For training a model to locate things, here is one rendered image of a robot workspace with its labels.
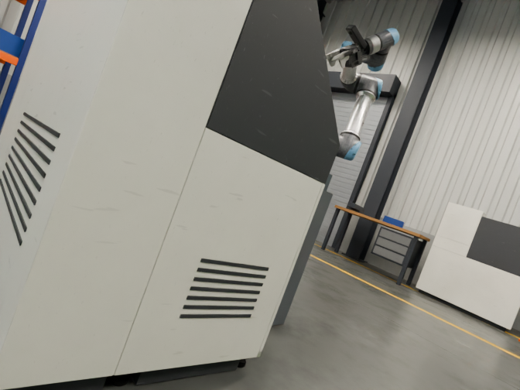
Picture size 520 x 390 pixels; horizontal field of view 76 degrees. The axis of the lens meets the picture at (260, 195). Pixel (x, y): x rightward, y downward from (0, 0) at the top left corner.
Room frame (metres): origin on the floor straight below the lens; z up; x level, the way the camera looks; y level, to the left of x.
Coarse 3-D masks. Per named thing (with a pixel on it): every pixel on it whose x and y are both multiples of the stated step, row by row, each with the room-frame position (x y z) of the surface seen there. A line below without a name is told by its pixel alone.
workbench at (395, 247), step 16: (336, 208) 6.40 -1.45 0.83; (352, 208) 6.42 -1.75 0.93; (384, 224) 5.76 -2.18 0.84; (400, 224) 5.89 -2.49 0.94; (384, 240) 5.71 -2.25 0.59; (400, 240) 5.55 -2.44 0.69; (416, 240) 5.41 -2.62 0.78; (384, 256) 5.64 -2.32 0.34; (400, 256) 5.49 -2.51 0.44; (416, 256) 5.86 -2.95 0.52; (400, 272) 5.45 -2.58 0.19
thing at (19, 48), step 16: (16, 0) 5.31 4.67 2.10; (32, 0) 5.45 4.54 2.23; (0, 32) 4.77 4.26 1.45; (16, 32) 5.40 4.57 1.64; (32, 32) 4.92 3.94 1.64; (0, 48) 4.82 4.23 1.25; (16, 48) 4.96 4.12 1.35; (16, 64) 4.88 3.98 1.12; (0, 80) 5.41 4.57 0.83; (16, 80) 4.92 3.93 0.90; (0, 112) 4.88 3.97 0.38; (0, 128) 4.93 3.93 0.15
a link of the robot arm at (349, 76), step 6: (348, 42) 1.61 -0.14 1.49; (342, 72) 1.88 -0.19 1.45; (348, 72) 1.80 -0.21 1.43; (354, 72) 1.82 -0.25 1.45; (342, 78) 1.94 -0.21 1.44; (348, 78) 1.88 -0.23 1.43; (354, 78) 1.92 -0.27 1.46; (342, 84) 1.99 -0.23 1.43; (348, 84) 1.95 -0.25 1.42; (354, 84) 1.96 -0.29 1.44; (348, 90) 2.00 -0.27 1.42
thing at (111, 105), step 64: (64, 0) 1.33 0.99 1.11; (128, 0) 0.71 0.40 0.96; (192, 0) 0.79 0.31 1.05; (64, 64) 1.00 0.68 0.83; (128, 64) 0.74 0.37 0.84; (192, 64) 0.83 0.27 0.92; (64, 128) 0.80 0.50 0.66; (128, 128) 0.77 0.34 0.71; (192, 128) 0.87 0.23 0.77; (0, 192) 1.25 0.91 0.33; (64, 192) 0.71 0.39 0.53; (128, 192) 0.80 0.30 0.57; (0, 256) 0.95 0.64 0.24; (64, 256) 0.75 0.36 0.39; (128, 256) 0.84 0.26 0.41; (0, 320) 0.77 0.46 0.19; (64, 320) 0.78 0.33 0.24; (128, 320) 0.89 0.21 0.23; (0, 384) 0.72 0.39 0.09; (64, 384) 0.85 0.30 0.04
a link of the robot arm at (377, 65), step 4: (372, 56) 1.58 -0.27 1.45; (376, 56) 1.57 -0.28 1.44; (380, 56) 1.56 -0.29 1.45; (384, 56) 1.56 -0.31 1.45; (368, 60) 1.60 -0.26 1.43; (372, 60) 1.59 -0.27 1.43; (376, 60) 1.58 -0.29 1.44; (380, 60) 1.58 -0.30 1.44; (384, 60) 1.58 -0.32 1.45; (368, 64) 1.63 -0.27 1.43; (372, 64) 1.61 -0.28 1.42; (376, 64) 1.60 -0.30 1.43; (380, 64) 1.60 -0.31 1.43; (368, 68) 1.64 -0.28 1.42; (372, 68) 1.62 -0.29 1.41; (376, 68) 1.62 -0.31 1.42; (380, 68) 1.62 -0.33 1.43
